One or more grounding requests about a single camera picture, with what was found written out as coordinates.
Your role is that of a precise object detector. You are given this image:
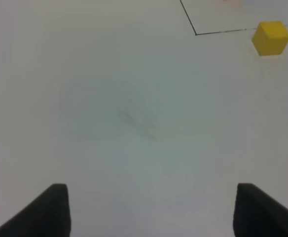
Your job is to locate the yellow cube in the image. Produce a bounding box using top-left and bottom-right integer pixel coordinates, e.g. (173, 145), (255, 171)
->
(252, 21), (288, 56)

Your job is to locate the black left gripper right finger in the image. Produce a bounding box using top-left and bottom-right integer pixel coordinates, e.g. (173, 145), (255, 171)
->
(233, 183), (288, 237)

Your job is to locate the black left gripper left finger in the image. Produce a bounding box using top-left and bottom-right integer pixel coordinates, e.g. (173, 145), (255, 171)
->
(0, 184), (72, 237)

